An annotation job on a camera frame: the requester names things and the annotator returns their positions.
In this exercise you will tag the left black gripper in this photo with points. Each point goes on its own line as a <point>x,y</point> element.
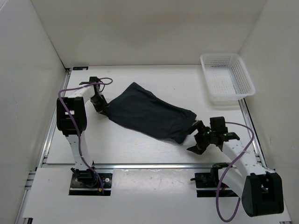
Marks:
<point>104,106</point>

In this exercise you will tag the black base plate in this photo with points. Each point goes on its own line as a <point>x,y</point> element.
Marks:
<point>89,186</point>
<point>207,182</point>

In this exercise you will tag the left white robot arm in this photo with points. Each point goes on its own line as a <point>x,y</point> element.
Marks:
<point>72,122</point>

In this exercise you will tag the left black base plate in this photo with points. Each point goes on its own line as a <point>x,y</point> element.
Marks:
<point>89,186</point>

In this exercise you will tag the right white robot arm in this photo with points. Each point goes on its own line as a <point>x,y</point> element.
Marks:
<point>259,189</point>

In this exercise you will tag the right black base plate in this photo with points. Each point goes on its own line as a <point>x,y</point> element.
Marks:
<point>207,182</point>

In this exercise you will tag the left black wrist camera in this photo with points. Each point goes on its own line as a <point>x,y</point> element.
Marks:
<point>94,80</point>

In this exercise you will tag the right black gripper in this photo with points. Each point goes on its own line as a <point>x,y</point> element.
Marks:
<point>200,147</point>

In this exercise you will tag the small blue label sticker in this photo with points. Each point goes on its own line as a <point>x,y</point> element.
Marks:
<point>80,68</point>

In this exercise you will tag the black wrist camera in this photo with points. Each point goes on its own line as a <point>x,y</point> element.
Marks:
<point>218,125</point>
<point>94,80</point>

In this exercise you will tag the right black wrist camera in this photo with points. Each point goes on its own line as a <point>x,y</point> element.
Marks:
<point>218,125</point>

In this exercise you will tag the dark navy shorts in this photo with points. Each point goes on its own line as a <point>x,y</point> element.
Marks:
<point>140,110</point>

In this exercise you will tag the white plastic perforated basket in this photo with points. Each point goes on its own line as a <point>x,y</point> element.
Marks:
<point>227,78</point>

